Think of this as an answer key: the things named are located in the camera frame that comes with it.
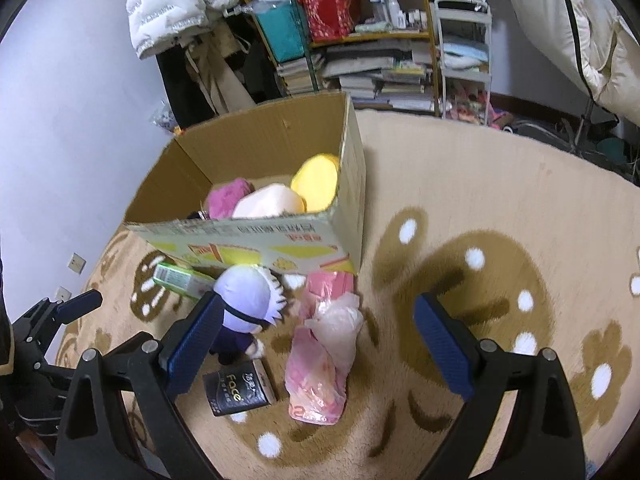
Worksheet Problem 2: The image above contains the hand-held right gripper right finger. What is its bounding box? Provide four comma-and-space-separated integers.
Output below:
412, 292, 586, 480

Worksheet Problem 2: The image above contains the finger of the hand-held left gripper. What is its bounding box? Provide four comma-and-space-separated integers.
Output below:
50, 290, 103, 325

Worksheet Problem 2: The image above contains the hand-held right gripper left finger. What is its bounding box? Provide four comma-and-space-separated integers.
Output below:
52, 290, 226, 480

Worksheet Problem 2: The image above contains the white-haired plush doll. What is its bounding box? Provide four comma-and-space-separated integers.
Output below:
207, 264, 290, 365

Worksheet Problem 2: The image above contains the pink tissue pack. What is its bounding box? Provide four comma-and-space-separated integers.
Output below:
285, 270, 365, 423

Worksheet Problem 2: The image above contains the pink plush toy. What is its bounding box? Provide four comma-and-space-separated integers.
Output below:
206, 176, 258, 221

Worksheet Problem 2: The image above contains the peach plush toy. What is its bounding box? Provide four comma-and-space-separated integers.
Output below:
231, 183, 307, 220

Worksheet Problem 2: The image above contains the yellow plush toy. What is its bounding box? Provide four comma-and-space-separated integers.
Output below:
290, 154, 342, 212

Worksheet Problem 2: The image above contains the cardboard box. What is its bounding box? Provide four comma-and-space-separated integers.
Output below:
122, 92, 367, 277

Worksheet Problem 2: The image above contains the black tissue pack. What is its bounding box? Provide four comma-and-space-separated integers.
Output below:
202, 359, 278, 417

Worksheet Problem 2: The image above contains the green packet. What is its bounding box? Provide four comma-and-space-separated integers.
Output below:
152, 261, 218, 303

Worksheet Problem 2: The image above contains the beige patterned rug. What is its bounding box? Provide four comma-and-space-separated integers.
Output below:
52, 107, 640, 480

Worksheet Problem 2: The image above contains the clear plastic bag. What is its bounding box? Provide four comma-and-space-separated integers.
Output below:
149, 102, 183, 137

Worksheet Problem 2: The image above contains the black hanging garment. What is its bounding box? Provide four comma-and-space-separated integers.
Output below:
155, 45, 221, 128

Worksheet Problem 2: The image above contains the beige hanging garment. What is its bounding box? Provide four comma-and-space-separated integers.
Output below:
185, 25, 261, 116

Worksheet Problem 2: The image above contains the stack of books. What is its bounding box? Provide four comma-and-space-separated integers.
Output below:
275, 42, 436, 113

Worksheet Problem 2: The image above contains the white puffer jacket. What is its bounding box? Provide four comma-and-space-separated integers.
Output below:
125, 0, 241, 61

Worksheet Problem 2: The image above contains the yellow wooden shelf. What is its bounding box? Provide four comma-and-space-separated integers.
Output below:
222, 0, 443, 116

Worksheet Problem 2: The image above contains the teal bag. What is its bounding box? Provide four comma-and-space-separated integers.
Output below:
255, 0, 306, 63

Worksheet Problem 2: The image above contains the group of toiletry bottles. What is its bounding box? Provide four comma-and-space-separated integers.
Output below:
367, 0, 431, 31

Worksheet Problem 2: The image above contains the white trolley cart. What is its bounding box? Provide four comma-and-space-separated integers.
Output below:
430, 0, 496, 126

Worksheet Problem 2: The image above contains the red bag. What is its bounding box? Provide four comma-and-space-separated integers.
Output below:
295, 0, 362, 43

